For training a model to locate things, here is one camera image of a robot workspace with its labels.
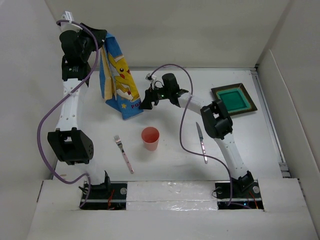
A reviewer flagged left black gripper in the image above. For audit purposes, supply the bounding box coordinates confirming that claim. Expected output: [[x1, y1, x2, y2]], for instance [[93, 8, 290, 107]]
[[74, 23, 106, 62]]

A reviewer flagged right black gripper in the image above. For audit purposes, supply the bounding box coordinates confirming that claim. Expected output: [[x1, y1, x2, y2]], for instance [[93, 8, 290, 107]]
[[138, 82, 171, 110]]

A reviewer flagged pink plastic cup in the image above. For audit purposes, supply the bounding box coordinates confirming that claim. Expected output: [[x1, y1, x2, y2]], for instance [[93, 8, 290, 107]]
[[141, 126, 160, 151]]

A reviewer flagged blue Pikachu cloth placemat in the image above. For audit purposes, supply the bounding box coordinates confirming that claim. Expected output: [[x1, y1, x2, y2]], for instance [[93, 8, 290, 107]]
[[99, 33, 143, 120]]

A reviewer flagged pink-handled fork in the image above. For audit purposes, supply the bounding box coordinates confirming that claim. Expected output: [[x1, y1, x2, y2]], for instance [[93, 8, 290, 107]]
[[114, 135, 134, 174]]

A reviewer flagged pink-handled knife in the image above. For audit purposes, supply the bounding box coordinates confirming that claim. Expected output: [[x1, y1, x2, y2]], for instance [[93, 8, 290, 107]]
[[196, 122, 208, 164]]

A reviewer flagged green square plate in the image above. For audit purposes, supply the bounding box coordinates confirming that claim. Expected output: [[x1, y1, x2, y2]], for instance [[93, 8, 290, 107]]
[[211, 83, 258, 116]]

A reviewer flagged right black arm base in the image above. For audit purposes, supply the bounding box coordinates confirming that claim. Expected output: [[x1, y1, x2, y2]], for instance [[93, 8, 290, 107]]
[[211, 180, 264, 210]]

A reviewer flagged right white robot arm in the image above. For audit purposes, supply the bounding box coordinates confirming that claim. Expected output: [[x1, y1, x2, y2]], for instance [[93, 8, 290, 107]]
[[139, 73, 254, 197]]

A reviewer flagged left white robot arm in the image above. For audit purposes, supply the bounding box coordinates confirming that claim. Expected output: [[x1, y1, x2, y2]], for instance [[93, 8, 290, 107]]
[[47, 24, 112, 199]]

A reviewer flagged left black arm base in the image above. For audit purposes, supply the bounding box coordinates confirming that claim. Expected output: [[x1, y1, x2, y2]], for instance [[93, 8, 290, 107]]
[[79, 182, 128, 211]]

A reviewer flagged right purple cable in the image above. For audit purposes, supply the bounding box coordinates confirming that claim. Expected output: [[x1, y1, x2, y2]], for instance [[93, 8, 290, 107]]
[[149, 63, 235, 207]]

